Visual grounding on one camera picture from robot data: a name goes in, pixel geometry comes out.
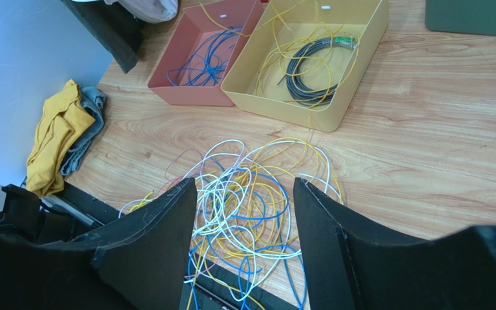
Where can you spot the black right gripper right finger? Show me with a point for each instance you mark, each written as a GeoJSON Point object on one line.
{"type": "Point", "coordinates": [353, 262]}

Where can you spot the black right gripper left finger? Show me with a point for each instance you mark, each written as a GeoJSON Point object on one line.
{"type": "Point", "coordinates": [137, 261]}

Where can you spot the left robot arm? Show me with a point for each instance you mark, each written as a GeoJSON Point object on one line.
{"type": "Point", "coordinates": [23, 214]}

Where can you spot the orange yellow cloth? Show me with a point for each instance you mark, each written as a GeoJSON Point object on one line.
{"type": "Point", "coordinates": [62, 122]}

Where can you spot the yellow plastic bin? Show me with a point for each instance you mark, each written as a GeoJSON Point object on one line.
{"type": "Point", "coordinates": [257, 82]}

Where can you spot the red plastic bin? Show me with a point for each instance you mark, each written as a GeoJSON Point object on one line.
{"type": "Point", "coordinates": [203, 48]}

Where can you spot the olive green garment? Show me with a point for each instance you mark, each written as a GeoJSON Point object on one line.
{"type": "Point", "coordinates": [116, 29]}

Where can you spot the white garment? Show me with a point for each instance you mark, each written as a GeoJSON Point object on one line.
{"type": "Point", "coordinates": [149, 11]}

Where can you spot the green plastic bin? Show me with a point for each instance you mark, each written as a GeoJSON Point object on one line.
{"type": "Point", "coordinates": [461, 16]}

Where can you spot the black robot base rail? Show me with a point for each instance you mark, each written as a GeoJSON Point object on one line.
{"type": "Point", "coordinates": [204, 294]}

